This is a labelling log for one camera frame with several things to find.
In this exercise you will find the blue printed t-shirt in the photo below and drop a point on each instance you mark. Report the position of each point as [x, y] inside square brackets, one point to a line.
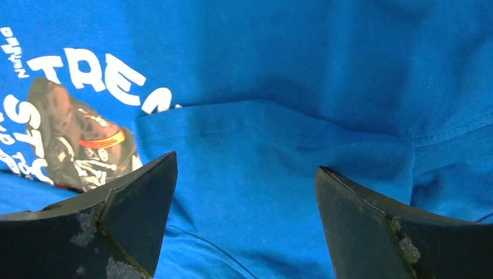
[253, 96]

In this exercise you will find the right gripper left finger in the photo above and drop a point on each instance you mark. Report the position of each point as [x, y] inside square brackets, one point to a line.
[113, 231]

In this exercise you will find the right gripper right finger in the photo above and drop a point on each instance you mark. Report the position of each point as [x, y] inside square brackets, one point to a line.
[370, 235]

